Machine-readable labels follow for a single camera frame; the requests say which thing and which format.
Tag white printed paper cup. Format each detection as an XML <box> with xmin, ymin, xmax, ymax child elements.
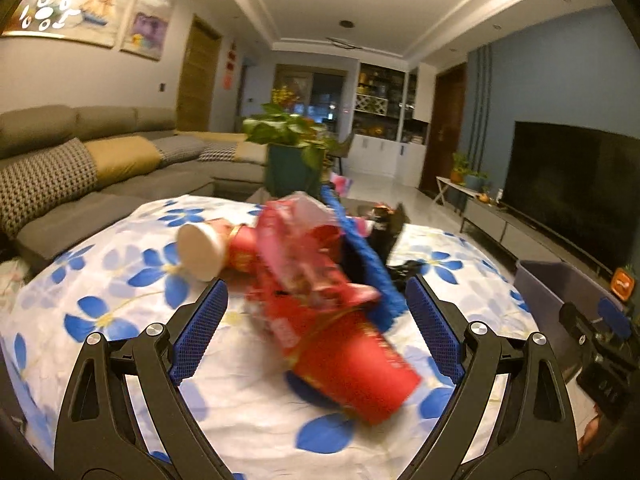
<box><xmin>177</xmin><ymin>221</ymin><xmax>233</xmax><ymax>282</ymax></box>

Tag balcony glass door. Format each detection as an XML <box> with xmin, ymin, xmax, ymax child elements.
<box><xmin>275</xmin><ymin>64</ymin><xmax>348</xmax><ymax>126</ymax></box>

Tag orange square sign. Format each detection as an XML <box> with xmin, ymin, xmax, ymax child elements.
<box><xmin>612</xmin><ymin>267</ymin><xmax>636</xmax><ymax>301</ymax></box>

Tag light wooden door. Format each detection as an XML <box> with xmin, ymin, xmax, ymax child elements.
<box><xmin>176</xmin><ymin>15</ymin><xmax>223</xmax><ymax>133</ymax></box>

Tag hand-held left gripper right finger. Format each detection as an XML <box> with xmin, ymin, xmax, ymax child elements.
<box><xmin>400</xmin><ymin>276</ymin><xmax>581</xmax><ymax>480</ymax></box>

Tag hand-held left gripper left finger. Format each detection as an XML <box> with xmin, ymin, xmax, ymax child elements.
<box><xmin>54</xmin><ymin>277</ymin><xmax>236</xmax><ymax>480</ymax></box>

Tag pink plastic bag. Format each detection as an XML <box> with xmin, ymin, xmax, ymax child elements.
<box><xmin>245</xmin><ymin>192</ymin><xmax>386</xmax><ymax>321</ymax></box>

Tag grey plastic bin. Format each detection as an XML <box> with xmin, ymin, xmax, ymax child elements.
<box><xmin>515</xmin><ymin>259</ymin><xmax>617</xmax><ymax>361</ymax></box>

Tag grey sectional sofa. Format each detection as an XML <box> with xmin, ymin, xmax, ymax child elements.
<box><xmin>0</xmin><ymin>105</ymin><xmax>271</xmax><ymax>271</ymax></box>

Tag purple wall painting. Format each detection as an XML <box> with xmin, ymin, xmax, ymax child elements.
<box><xmin>120</xmin><ymin>0</ymin><xmax>176</xmax><ymax>62</ymax></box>

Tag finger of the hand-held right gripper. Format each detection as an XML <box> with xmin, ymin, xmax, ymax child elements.
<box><xmin>597</xmin><ymin>296</ymin><xmax>632</xmax><ymax>341</ymax></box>

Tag red wall decorations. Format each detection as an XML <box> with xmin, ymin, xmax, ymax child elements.
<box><xmin>225</xmin><ymin>42</ymin><xmax>239</xmax><ymax>88</ymax></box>

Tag mustard yellow cushion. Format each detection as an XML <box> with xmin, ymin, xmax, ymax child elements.
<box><xmin>82</xmin><ymin>136</ymin><xmax>163</xmax><ymax>183</ymax></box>
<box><xmin>235</xmin><ymin>141</ymin><xmax>269</xmax><ymax>165</ymax></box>

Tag blue floral tablecloth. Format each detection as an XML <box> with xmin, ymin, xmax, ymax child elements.
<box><xmin>0</xmin><ymin>192</ymin><xmax>591</xmax><ymax>480</ymax></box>

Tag green leafy plant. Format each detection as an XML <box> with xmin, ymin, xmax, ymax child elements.
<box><xmin>242</xmin><ymin>87</ymin><xmax>341</xmax><ymax>171</ymax></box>

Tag large red paper cup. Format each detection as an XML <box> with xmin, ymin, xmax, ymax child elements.
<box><xmin>287</xmin><ymin>305</ymin><xmax>421</xmax><ymax>423</ymax></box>

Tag sailboat wall painting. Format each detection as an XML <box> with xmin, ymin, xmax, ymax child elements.
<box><xmin>0</xmin><ymin>0</ymin><xmax>140</xmax><ymax>50</ymax></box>

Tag black television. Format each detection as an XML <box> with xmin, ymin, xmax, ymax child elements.
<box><xmin>502</xmin><ymin>121</ymin><xmax>640</xmax><ymax>276</ymax></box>

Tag white side table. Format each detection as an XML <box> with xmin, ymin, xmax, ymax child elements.
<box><xmin>435</xmin><ymin>176</ymin><xmax>468</xmax><ymax>208</ymax></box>

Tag large houndstooth cushion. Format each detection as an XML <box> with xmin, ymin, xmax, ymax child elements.
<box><xmin>0</xmin><ymin>139</ymin><xmax>98</xmax><ymax>238</ymax></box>

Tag dark green planter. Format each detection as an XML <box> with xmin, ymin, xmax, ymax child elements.
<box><xmin>265</xmin><ymin>144</ymin><xmax>323</xmax><ymax>201</ymax></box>

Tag white display cabinet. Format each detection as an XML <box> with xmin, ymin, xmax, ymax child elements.
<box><xmin>347</xmin><ymin>62</ymin><xmax>433</xmax><ymax>181</ymax></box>

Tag dark wooden door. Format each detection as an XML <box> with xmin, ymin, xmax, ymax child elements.
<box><xmin>420</xmin><ymin>62</ymin><xmax>468</xmax><ymax>193</ymax></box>

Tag grey television stand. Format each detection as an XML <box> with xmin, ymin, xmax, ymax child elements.
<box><xmin>460</xmin><ymin>195</ymin><xmax>621</xmax><ymax>281</ymax></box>

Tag gold rimmed red paper cup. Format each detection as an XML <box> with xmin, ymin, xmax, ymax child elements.
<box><xmin>227</xmin><ymin>222</ymin><xmax>266</xmax><ymax>276</ymax></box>

